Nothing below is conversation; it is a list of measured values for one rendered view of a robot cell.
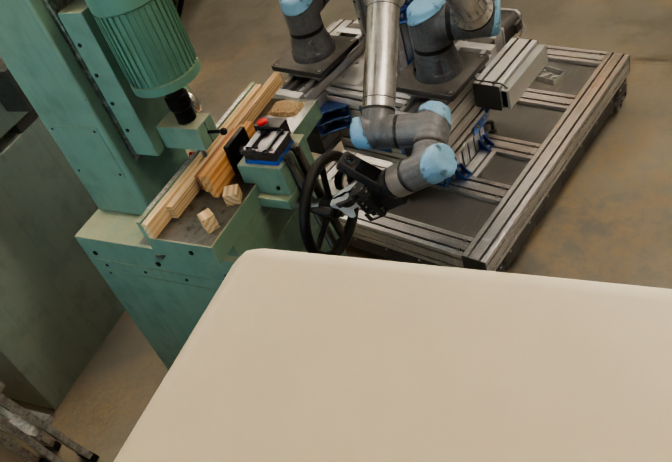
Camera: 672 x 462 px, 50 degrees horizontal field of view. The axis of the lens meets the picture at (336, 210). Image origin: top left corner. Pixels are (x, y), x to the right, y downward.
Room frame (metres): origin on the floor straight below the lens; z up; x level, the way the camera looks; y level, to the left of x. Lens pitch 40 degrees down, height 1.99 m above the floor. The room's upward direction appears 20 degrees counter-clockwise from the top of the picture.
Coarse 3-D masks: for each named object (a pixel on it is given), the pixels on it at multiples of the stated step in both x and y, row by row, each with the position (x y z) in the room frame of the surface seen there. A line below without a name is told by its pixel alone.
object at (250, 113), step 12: (276, 72) 1.97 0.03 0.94; (264, 84) 1.92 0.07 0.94; (276, 84) 1.93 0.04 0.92; (264, 96) 1.88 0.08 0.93; (252, 108) 1.82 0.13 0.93; (240, 120) 1.77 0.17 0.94; (252, 120) 1.81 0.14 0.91; (228, 132) 1.73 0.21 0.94; (216, 144) 1.70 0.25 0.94; (192, 180) 1.57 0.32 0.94; (180, 192) 1.54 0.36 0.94; (192, 192) 1.55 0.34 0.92; (168, 204) 1.50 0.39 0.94; (180, 204) 1.51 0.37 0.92
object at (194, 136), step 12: (168, 120) 1.68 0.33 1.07; (204, 120) 1.62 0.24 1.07; (168, 132) 1.64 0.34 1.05; (180, 132) 1.62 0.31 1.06; (192, 132) 1.59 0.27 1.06; (204, 132) 1.60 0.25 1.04; (168, 144) 1.66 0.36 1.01; (180, 144) 1.63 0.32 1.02; (192, 144) 1.61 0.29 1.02; (204, 144) 1.59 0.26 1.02
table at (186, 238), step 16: (304, 112) 1.76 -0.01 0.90; (320, 112) 1.80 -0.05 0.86; (304, 128) 1.73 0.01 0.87; (240, 176) 1.57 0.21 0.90; (304, 176) 1.52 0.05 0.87; (208, 192) 1.55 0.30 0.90; (256, 192) 1.50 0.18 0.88; (192, 208) 1.51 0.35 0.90; (224, 208) 1.46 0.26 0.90; (240, 208) 1.44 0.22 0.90; (256, 208) 1.48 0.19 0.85; (288, 208) 1.44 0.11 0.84; (176, 224) 1.47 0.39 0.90; (192, 224) 1.44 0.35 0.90; (224, 224) 1.40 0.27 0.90; (240, 224) 1.42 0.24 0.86; (160, 240) 1.43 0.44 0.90; (176, 240) 1.40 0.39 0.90; (192, 240) 1.38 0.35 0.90; (208, 240) 1.36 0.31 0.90; (224, 240) 1.37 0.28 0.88; (176, 256) 1.41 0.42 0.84; (192, 256) 1.38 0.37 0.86; (208, 256) 1.35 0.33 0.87; (224, 256) 1.35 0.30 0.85
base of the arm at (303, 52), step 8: (312, 32) 2.18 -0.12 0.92; (320, 32) 2.20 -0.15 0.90; (328, 32) 2.25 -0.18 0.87; (296, 40) 2.20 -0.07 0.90; (304, 40) 2.19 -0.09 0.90; (312, 40) 2.18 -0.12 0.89; (320, 40) 2.18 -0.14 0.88; (328, 40) 2.20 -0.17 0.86; (296, 48) 2.20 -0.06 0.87; (304, 48) 2.18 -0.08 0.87; (312, 48) 2.18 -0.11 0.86; (320, 48) 2.17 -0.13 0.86; (328, 48) 2.18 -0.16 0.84; (296, 56) 2.20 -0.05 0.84; (304, 56) 2.18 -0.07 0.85; (312, 56) 2.17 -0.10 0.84; (320, 56) 2.17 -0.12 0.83; (328, 56) 2.17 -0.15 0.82
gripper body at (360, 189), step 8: (384, 176) 1.23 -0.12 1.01; (360, 184) 1.29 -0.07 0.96; (384, 184) 1.22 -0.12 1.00; (352, 192) 1.28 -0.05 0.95; (360, 192) 1.26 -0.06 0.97; (368, 192) 1.25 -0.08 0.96; (376, 192) 1.25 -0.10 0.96; (384, 192) 1.21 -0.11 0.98; (360, 200) 1.25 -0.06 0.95; (368, 200) 1.24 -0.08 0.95; (376, 200) 1.24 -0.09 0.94; (384, 200) 1.24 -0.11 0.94; (392, 200) 1.22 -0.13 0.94; (400, 200) 1.21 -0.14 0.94; (368, 208) 1.26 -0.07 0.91; (376, 208) 1.23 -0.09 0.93; (384, 208) 1.24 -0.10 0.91; (392, 208) 1.23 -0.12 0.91; (368, 216) 1.25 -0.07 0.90
